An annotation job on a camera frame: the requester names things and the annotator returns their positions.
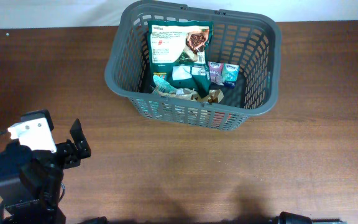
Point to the brown clear snack bag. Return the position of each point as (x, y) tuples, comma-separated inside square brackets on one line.
[(214, 96)]

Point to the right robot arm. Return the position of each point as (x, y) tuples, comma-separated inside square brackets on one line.
[(290, 218)]

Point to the mint green wipes packet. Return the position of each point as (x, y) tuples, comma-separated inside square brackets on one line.
[(162, 86)]

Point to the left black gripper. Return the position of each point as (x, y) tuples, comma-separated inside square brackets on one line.
[(71, 158)]

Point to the green coffee bean bag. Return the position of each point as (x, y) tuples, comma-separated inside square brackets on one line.
[(177, 53)]

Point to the grey plastic basket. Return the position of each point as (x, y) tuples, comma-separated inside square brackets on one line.
[(251, 41)]

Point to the orange spaghetti packet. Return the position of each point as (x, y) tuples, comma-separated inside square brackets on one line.
[(221, 118)]

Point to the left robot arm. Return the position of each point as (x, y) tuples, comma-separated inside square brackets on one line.
[(31, 171)]

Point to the beige paper pouch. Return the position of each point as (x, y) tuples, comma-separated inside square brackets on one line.
[(183, 94)]

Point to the Kleenex tissue multipack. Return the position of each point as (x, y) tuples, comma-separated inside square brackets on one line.
[(223, 74)]

